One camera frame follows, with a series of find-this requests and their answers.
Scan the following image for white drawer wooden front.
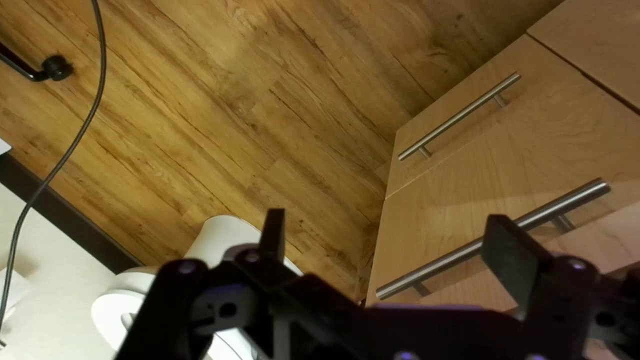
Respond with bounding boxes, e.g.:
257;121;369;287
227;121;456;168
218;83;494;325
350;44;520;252
364;109;640;315

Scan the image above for metal drawer handle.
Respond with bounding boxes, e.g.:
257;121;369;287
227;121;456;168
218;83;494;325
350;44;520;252
397;70;524;164
375;176;613;302

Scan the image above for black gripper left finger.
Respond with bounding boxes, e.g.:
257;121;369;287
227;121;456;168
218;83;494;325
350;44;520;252
114;207;388;360

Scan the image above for white cylindrical roll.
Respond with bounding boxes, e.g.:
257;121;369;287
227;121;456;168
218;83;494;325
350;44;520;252
90;214;306;360

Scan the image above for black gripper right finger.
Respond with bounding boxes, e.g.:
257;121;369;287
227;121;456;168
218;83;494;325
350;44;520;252
480;214;640;360

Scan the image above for black floor cable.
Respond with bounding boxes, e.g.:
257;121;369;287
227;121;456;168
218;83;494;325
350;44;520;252
0;0;111;330

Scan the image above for white panel dark edge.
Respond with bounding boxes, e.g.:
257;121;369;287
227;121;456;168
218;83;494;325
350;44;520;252
0;139;146;360

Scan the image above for wooden vanity cabinet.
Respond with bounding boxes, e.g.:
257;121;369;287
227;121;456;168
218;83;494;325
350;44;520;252
527;0;640;113

